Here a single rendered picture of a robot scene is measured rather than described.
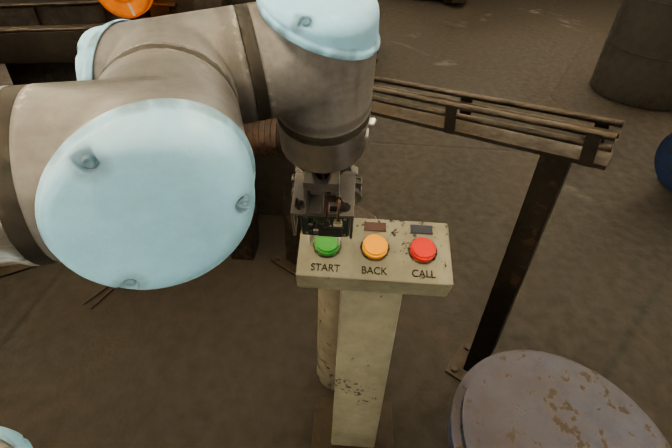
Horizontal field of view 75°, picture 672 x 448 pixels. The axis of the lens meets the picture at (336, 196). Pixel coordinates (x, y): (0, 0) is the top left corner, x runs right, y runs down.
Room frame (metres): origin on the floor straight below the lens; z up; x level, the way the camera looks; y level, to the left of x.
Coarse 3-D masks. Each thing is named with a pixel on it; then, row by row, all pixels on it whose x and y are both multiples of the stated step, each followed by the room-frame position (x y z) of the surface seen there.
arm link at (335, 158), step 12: (372, 120) 0.38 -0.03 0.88; (288, 144) 0.36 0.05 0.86; (300, 144) 0.35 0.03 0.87; (348, 144) 0.35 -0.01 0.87; (360, 144) 0.37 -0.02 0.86; (288, 156) 0.37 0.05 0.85; (300, 156) 0.35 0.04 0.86; (312, 156) 0.35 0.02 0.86; (324, 156) 0.35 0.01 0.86; (336, 156) 0.35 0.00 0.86; (348, 156) 0.36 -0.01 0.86; (360, 156) 0.37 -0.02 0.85; (312, 168) 0.35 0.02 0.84; (324, 168) 0.35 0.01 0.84; (336, 168) 0.36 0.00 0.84
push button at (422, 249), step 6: (414, 240) 0.52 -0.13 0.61; (420, 240) 0.51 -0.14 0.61; (426, 240) 0.51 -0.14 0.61; (414, 246) 0.50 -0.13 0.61; (420, 246) 0.50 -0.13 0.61; (426, 246) 0.50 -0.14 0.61; (432, 246) 0.50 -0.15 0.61; (414, 252) 0.49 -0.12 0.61; (420, 252) 0.49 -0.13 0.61; (426, 252) 0.49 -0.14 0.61; (432, 252) 0.50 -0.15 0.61; (420, 258) 0.49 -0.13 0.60; (426, 258) 0.49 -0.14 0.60; (432, 258) 0.49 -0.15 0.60
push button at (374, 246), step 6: (372, 234) 0.52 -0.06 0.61; (366, 240) 0.51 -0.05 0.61; (372, 240) 0.51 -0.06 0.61; (378, 240) 0.51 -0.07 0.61; (384, 240) 0.51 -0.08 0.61; (366, 246) 0.50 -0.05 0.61; (372, 246) 0.50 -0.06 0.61; (378, 246) 0.50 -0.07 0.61; (384, 246) 0.50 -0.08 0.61; (366, 252) 0.49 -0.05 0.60; (372, 252) 0.49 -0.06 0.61; (378, 252) 0.49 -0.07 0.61; (384, 252) 0.49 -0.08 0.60; (372, 258) 0.49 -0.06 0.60; (378, 258) 0.49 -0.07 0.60
